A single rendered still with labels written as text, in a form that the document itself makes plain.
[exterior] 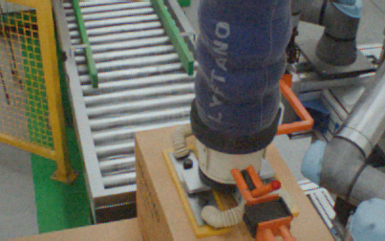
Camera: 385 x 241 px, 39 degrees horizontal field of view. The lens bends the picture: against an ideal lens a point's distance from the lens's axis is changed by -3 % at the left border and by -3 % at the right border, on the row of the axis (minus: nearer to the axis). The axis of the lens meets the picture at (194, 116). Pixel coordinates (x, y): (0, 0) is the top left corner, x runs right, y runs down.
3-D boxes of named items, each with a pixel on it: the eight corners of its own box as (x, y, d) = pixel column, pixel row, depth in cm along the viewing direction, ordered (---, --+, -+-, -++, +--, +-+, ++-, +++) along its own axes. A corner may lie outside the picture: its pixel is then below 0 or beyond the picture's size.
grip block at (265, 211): (240, 216, 135) (243, 200, 131) (277, 208, 137) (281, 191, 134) (253, 242, 129) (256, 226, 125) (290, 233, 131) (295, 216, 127)
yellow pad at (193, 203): (161, 154, 167) (161, 141, 164) (193, 148, 169) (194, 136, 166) (196, 240, 141) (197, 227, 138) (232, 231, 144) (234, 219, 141)
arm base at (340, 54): (343, 42, 206) (349, 18, 200) (363, 63, 195) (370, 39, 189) (308, 45, 202) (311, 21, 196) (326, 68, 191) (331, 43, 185)
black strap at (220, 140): (179, 101, 150) (180, 90, 147) (260, 90, 156) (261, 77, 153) (205, 158, 133) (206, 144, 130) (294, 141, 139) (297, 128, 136)
